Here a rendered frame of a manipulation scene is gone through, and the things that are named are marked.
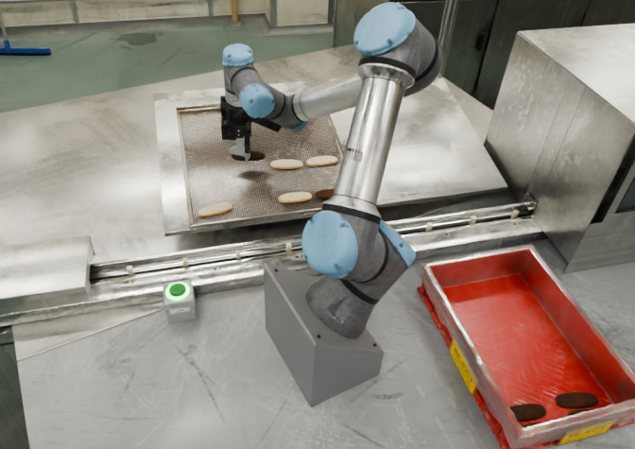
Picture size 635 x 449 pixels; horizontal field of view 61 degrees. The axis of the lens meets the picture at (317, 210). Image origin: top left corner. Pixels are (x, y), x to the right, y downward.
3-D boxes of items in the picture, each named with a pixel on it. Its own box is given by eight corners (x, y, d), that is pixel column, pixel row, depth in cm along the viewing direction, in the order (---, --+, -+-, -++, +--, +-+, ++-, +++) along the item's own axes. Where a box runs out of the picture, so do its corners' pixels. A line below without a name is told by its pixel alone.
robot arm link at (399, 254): (391, 302, 117) (432, 256, 114) (357, 297, 107) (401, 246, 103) (359, 265, 124) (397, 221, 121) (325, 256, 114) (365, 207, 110)
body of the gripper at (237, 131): (223, 123, 154) (220, 90, 145) (252, 123, 155) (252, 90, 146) (222, 142, 150) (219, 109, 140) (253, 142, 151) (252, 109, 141)
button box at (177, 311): (167, 334, 134) (161, 305, 127) (165, 309, 140) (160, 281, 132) (200, 328, 136) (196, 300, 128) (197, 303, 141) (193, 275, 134)
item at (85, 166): (97, 503, 176) (16, 361, 123) (45, 268, 252) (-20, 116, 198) (506, 308, 246) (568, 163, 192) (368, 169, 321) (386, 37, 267)
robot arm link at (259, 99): (291, 107, 132) (274, 80, 138) (260, 89, 123) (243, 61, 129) (270, 129, 134) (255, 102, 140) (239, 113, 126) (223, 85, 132)
